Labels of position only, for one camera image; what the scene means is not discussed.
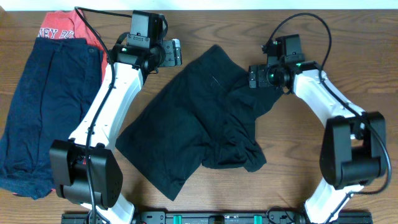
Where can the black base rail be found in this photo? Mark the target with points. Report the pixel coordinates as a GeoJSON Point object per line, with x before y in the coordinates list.
{"type": "Point", "coordinates": [274, 216]}

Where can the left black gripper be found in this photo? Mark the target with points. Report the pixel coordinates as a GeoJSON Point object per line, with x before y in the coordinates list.
{"type": "Point", "coordinates": [171, 53]}

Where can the black shorts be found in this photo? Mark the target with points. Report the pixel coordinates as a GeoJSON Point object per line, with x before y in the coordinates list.
{"type": "Point", "coordinates": [205, 116]}

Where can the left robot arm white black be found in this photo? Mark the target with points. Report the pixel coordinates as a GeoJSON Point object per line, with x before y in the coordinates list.
{"type": "Point", "coordinates": [84, 167]}

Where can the red printed t-shirt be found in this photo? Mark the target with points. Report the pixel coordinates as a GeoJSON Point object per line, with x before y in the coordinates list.
{"type": "Point", "coordinates": [68, 25]}

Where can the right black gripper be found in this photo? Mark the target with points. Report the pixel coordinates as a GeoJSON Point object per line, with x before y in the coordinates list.
{"type": "Point", "coordinates": [253, 76]}

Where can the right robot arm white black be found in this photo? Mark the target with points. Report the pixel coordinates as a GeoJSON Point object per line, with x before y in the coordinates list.
{"type": "Point", "coordinates": [353, 152]}

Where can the navy blue shorts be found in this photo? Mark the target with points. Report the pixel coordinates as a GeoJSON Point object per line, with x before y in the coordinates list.
{"type": "Point", "coordinates": [58, 85]}

